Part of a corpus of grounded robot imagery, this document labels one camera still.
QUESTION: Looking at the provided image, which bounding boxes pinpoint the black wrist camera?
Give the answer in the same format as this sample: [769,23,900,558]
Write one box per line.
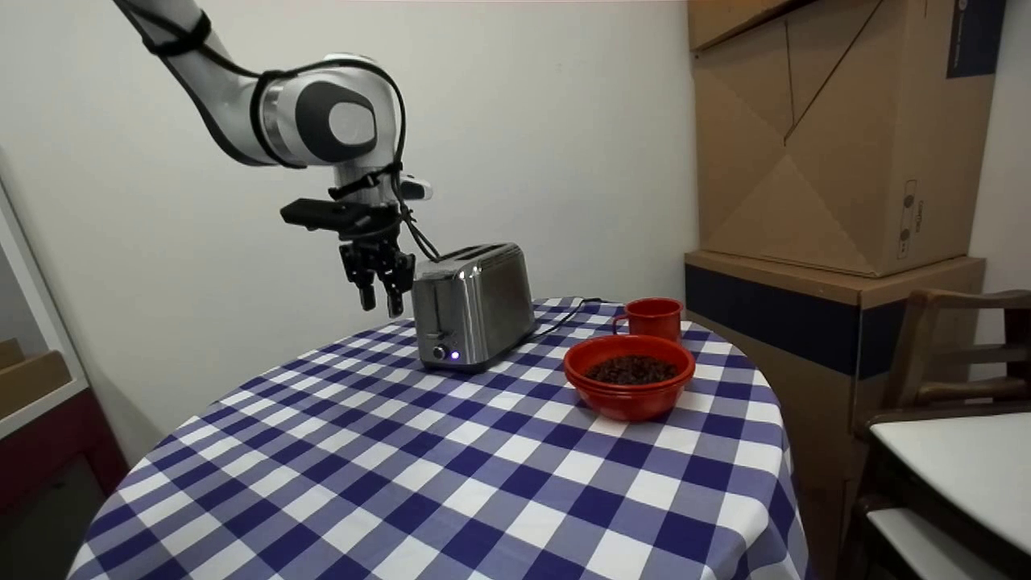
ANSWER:
[278,196,362,235]

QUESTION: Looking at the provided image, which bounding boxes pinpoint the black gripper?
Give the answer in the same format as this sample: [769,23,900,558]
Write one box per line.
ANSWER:
[334,188,428,321]

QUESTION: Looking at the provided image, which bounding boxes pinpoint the large white panel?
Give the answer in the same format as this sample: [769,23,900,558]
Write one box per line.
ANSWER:
[867,409,1031,558]

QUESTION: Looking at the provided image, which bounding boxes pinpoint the red bowl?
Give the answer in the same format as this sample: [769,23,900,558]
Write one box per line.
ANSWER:
[562,333,699,425]

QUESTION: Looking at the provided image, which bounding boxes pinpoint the cardboard base with dark band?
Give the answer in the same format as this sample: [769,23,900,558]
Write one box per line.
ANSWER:
[685,247,991,580]

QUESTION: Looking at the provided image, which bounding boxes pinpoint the coffee beans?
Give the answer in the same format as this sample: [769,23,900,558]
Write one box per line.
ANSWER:
[588,353,685,387]

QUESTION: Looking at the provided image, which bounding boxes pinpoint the stainless steel toaster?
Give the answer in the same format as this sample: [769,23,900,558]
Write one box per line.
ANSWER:
[409,240,540,378]

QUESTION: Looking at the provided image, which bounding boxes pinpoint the small white panel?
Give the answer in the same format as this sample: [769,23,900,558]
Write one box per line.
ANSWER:
[864,501,1015,580]

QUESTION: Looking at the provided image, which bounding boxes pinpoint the blue white checkered tablecloth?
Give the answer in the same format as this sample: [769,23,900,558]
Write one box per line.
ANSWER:
[64,295,811,580]

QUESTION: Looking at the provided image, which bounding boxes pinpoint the white red side cabinet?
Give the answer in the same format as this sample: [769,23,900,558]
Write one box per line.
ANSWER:
[0,157,134,525]

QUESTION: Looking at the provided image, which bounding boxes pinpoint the dark wooden chair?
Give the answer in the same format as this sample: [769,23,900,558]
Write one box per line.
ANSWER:
[844,285,1031,580]

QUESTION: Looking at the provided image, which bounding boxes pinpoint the red mug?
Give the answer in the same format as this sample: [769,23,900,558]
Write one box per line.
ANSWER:
[615,295,688,344]

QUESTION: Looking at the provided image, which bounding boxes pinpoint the large cardboard box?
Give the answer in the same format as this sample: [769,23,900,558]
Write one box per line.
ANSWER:
[688,0,1013,279]

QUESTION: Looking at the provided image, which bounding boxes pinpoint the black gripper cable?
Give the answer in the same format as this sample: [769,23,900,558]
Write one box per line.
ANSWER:
[398,204,447,264]

